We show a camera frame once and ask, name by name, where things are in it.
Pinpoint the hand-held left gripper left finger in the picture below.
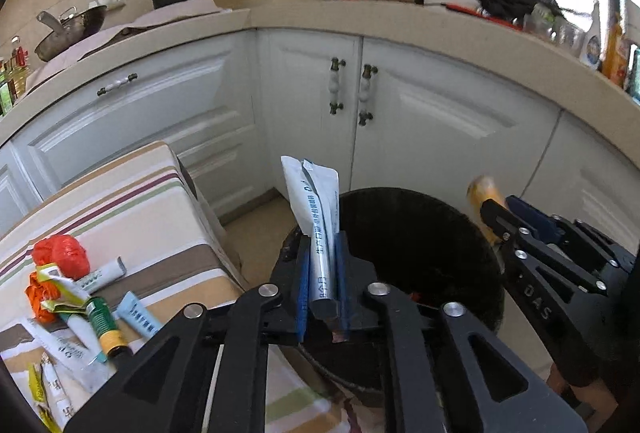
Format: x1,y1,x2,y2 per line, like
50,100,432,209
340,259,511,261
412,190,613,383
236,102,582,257
65,233,313,433

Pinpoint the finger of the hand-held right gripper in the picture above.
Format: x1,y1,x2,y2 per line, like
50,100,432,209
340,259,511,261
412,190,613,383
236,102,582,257
480,200,608,296
505,195,621,266

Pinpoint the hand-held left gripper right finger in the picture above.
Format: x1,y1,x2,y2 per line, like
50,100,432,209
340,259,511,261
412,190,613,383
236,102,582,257
332,230,588,433

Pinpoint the yellow wrapper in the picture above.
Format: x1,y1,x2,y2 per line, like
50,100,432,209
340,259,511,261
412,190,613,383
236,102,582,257
466,175,508,246

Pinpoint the silver white tube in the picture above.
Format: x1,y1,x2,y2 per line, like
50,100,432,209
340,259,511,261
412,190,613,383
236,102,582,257
280,155,346,329

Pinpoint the black trash bin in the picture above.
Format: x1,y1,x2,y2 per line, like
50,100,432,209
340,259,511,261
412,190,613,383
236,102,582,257
282,187,506,414

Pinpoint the white tube with green print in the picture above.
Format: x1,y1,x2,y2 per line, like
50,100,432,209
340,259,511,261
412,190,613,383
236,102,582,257
75,257,127,293

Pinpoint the white kitchen cabinet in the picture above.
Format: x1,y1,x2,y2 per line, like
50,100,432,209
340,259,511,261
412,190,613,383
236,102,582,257
0,25,640,314

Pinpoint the light blue tube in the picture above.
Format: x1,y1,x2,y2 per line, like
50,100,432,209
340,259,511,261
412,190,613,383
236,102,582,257
116,291,163,339

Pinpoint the white detergent bottle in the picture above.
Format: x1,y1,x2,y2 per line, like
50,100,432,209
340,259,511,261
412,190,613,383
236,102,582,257
580,0,603,71

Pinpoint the glass jar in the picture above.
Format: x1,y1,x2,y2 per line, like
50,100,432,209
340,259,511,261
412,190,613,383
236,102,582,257
552,20,583,50
524,3,556,36

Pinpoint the orange bottle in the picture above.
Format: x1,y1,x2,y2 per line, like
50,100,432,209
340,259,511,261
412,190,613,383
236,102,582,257
602,13,626,81

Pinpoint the striped tablecloth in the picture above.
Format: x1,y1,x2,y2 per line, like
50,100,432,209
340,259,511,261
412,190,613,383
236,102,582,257
0,140,386,433

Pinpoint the green tube with yellow band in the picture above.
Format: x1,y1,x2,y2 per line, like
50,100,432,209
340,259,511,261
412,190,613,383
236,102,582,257
55,295,133,359

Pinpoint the yellow-green packet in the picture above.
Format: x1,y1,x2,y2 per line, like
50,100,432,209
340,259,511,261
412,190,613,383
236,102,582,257
36,264,92,314

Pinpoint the large white sachet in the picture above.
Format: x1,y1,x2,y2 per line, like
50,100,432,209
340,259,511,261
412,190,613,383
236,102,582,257
20,318,116,389

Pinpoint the red plastic bag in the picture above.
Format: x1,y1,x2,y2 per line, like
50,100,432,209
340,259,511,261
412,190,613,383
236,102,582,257
31,234,91,279

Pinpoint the white stick sachet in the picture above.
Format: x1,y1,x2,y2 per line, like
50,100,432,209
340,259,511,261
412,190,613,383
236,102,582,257
40,353,76,431

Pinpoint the orange crumpled wrapper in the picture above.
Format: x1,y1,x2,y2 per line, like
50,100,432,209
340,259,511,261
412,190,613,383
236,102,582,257
25,270,63,324

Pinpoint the yellow stick packet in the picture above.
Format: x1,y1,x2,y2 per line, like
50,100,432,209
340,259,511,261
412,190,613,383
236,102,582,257
27,363,56,429

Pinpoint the pale cloth over stove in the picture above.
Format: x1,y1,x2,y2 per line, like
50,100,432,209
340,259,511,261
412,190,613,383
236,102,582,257
25,0,233,88

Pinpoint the metal wok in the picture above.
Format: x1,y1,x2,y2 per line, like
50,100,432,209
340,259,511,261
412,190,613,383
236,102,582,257
34,5,108,62

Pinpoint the group of condiment bottles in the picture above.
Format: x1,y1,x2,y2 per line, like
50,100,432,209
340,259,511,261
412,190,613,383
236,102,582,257
0,35,33,116

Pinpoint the white ceramic door handle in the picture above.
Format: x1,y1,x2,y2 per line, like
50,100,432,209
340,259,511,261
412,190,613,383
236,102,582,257
357,64,378,126
328,57,347,116

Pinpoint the long drawer handle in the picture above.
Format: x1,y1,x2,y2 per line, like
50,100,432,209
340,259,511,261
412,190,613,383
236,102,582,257
96,73,138,96

